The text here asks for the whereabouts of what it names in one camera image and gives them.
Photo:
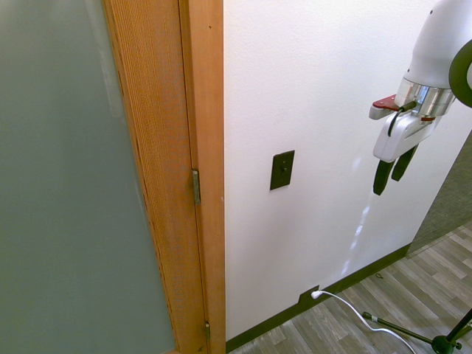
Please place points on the dark wall outlet plate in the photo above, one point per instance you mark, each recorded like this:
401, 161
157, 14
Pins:
309, 293

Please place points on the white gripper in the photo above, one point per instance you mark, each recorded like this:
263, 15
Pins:
400, 134

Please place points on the black camera tripod stand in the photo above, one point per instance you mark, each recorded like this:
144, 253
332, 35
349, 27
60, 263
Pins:
435, 333

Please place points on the wooden door with frosted glass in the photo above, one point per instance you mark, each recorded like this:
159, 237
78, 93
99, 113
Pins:
81, 177

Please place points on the large metal door hinge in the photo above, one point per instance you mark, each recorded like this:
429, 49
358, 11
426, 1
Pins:
195, 186

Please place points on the small metal door hinge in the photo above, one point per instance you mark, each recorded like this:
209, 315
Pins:
207, 330

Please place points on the dark baseboard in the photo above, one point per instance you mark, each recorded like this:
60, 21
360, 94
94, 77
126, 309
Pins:
321, 291

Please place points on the red and grey wrist camera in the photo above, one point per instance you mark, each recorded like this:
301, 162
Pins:
383, 107

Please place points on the wooden door frame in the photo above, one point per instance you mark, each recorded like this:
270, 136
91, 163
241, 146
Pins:
206, 155

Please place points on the dark light switch plate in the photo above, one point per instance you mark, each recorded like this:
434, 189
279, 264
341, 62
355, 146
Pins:
282, 169

